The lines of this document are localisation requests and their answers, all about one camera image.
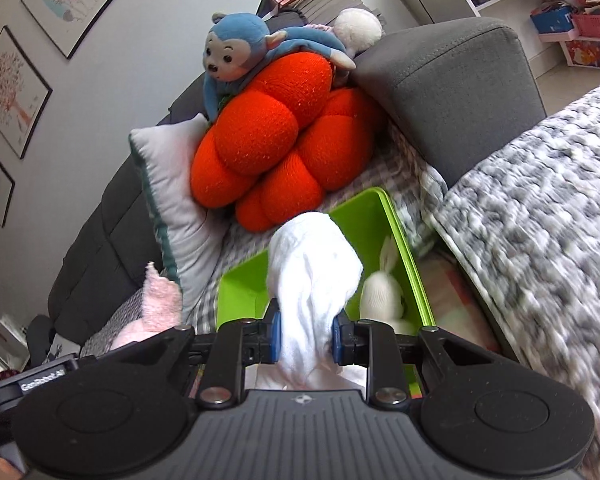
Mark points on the grey fabric sofa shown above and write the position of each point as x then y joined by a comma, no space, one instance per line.
455,85

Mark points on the green plastic box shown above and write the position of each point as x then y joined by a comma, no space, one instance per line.
240,285

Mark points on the pink cloth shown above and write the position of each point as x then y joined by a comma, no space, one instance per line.
152,305

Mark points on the red white checkered cloth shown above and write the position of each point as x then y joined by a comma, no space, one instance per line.
455,300

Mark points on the blue storage box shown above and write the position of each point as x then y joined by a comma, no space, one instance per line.
552,20

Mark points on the orange pumpkin cushion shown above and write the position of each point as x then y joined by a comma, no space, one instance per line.
260,130
325,160

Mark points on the red plastic basket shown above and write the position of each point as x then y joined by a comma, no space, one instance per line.
597,27

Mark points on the white rabbit plush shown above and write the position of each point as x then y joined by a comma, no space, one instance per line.
382,295

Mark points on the pink print framed picture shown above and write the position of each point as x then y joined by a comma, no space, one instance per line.
75,0

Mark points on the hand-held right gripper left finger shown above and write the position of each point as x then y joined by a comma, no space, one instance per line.
275,330

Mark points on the white round plush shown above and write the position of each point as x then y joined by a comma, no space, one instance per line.
357,30

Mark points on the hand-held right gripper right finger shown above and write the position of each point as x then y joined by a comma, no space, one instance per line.
336,340

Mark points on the grey quilted blanket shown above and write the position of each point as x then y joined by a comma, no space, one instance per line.
530,210

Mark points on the grey checkered blanket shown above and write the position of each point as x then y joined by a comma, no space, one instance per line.
395,180

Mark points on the blue monkey plush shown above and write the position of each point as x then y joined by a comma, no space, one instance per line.
230,45

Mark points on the grey green throw pillow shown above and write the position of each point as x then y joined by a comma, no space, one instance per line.
180,200

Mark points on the tree print framed picture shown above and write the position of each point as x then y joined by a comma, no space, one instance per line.
10,90

